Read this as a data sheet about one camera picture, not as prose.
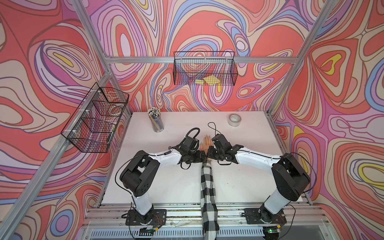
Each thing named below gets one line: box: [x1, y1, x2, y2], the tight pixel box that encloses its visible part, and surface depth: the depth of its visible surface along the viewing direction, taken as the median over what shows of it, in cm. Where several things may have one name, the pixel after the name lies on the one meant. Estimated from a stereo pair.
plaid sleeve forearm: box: [200, 158, 220, 240], surface depth 75 cm
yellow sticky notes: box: [195, 74, 221, 86], surface depth 91 cm
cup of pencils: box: [147, 107, 165, 133], surface depth 99 cm
